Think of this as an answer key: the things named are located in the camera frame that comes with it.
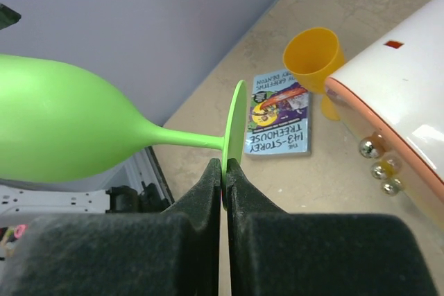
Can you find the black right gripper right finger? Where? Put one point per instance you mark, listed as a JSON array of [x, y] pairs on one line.
[[273, 252]]

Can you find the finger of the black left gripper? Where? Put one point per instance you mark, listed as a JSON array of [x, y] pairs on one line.
[[8, 16]]

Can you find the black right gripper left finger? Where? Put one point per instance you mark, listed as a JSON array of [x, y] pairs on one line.
[[175, 252]]

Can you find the green goblet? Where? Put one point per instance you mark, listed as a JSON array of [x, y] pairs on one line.
[[60, 122]]

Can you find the yellow plastic goblet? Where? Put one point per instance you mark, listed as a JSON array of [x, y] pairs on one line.
[[312, 56]]

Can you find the blue treehouse paperback book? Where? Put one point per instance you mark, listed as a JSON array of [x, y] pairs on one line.
[[279, 122]]

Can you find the white round drawer cabinet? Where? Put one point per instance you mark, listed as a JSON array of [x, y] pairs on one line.
[[390, 97]]

